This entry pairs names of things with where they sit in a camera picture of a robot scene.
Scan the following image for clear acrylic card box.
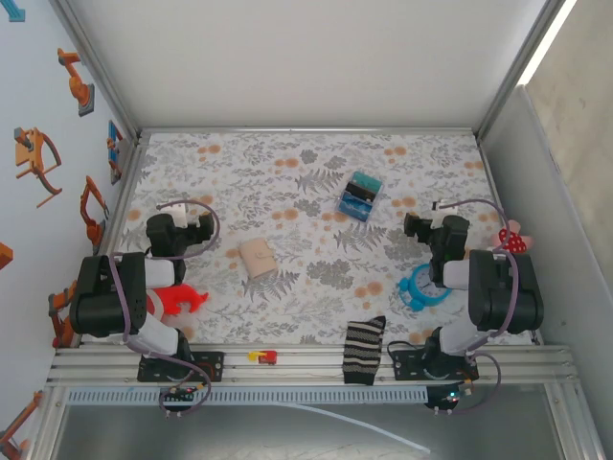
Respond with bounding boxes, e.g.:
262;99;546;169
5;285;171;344
336;171;385;222

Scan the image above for black VIP credit card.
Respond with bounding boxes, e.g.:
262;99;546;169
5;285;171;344
348;181;378;203

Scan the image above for blue VIP credit card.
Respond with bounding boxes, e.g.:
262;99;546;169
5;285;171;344
337;191;374;221

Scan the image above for pink plush toy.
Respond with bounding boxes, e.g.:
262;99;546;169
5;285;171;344
490;218;535;255

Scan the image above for red plastic toy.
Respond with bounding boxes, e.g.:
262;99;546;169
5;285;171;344
146;283;212;323

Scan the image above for floral printed tablecloth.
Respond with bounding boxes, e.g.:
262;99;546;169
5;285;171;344
107;131;535;346

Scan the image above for blue orange machine sticker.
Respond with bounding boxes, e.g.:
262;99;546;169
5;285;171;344
105;119;125;186

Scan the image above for black white striped sock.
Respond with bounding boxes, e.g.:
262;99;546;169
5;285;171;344
342;314;388;386

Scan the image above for orange grey jointed robot sticker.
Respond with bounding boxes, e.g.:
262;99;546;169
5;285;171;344
47;280;80;350

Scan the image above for orange clamp machine sticker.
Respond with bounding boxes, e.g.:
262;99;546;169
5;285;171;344
12;126;63;210

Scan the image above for round black circuit board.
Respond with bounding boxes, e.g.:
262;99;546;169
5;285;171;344
424;381;473;413

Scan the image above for rectangular black circuit board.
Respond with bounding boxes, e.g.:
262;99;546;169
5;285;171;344
160;385;212;408

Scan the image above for orange robot sticker grey base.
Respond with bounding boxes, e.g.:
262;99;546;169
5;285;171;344
57;46;96;118

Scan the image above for wide aluminium mounting rails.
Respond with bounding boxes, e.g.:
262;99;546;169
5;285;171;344
45;343;576;390

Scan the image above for thin white tube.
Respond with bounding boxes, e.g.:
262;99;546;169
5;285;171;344
280;401;432;454

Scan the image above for white light strip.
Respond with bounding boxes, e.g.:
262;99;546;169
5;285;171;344
516;0;581;87

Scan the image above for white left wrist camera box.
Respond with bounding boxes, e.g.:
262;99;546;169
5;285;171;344
170;202;200;227

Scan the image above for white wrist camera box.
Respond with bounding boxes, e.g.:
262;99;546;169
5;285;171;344
170;202;200;227
430;200;454;226

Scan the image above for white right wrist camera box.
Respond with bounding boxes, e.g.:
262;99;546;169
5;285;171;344
430;200;454;226

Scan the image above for aluminium frame rail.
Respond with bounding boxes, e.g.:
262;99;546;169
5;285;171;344
79;133;148;347
137;126;483;138

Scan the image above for blue ring toy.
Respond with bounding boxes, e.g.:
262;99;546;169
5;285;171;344
397;263;454;312

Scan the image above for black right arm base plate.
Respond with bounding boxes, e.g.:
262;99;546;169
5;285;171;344
392;348;480;382

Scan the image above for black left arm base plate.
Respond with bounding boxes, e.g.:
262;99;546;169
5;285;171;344
137;351;226;383

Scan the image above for aluminium frame post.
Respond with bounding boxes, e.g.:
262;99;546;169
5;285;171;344
476;0;569;140
50;0;143;138

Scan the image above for grey slotted cable duct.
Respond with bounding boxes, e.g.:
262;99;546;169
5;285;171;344
66;386;430;404

